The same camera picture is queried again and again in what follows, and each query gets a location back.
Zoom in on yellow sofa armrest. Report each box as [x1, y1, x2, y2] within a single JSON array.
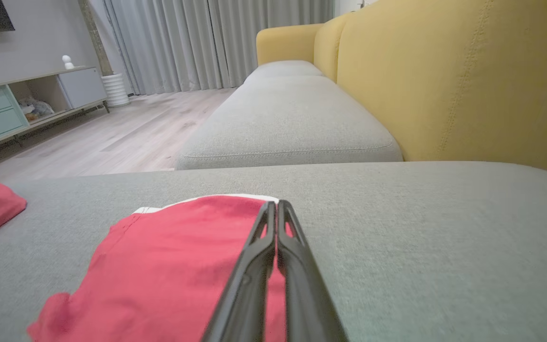
[[255, 23, 324, 67]]

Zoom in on white ribbed plant pot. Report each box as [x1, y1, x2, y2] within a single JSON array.
[[101, 72, 131, 108]]

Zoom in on brown plant trunk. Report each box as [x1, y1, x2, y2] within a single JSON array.
[[77, 0, 113, 77]]

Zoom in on red garment with white stripe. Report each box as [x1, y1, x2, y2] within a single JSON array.
[[27, 193, 289, 342]]

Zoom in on grey pleated curtain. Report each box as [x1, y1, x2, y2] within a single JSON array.
[[88, 0, 335, 96]]

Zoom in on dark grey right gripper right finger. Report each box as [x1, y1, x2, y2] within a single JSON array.
[[277, 200, 348, 342]]

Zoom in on clutter on cabinet shelf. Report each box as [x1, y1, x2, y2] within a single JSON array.
[[17, 97, 56, 123]]

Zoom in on large grey sofa chaise seat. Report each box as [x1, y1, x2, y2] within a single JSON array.
[[0, 161, 547, 342]]

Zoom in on grey sofa seat cushion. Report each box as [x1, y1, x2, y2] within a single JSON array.
[[244, 60, 324, 85], [174, 75, 404, 171]]

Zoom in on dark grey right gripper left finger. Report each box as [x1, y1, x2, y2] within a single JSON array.
[[202, 201, 279, 342]]

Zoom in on large yellow sofa back cushion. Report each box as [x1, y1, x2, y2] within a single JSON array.
[[337, 0, 547, 173]]

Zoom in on small yellow sofa back cushion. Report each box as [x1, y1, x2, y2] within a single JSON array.
[[313, 12, 356, 83]]

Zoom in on low TV cabinet teal drawers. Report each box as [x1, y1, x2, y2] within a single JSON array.
[[0, 66, 111, 158]]

